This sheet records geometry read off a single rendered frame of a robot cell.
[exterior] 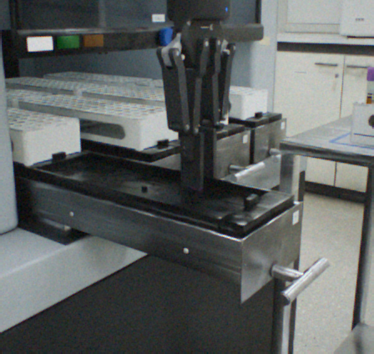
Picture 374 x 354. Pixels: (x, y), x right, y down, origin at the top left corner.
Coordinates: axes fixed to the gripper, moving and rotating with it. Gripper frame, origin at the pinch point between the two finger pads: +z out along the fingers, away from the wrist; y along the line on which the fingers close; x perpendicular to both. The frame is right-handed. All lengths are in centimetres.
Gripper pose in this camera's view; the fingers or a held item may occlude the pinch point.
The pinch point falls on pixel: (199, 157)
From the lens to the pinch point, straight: 65.4
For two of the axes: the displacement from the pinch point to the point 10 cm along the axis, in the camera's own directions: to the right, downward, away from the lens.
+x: 8.0, 1.7, -5.7
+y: -6.0, 2.3, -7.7
